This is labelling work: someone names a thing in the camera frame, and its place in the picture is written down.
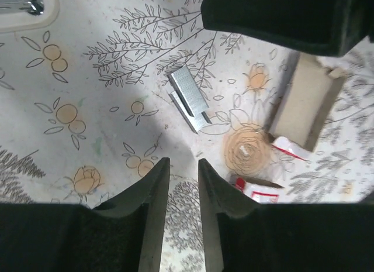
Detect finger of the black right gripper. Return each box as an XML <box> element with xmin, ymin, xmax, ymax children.
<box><xmin>201</xmin><ymin>0</ymin><xmax>373</xmax><ymax>57</ymax></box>

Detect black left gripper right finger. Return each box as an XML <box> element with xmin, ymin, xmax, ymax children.
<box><xmin>198</xmin><ymin>159</ymin><xmax>373</xmax><ymax>271</ymax></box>

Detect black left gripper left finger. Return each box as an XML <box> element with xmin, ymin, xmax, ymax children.
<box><xmin>1</xmin><ymin>158</ymin><xmax>170</xmax><ymax>271</ymax></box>

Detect silver staple strip block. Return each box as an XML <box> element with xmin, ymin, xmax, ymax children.
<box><xmin>168</xmin><ymin>66</ymin><xmax>212</xmax><ymax>134</ymax></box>

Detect small pink white stapler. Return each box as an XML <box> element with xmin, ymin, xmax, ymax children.
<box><xmin>1</xmin><ymin>0</ymin><xmax>60</xmax><ymax>33</ymax></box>

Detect red white staple box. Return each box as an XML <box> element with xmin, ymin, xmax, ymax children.
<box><xmin>235</xmin><ymin>177</ymin><xmax>283</xmax><ymax>204</ymax></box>

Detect floral patterned table mat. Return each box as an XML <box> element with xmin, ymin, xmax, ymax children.
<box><xmin>1</xmin><ymin>0</ymin><xmax>373</xmax><ymax>271</ymax></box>

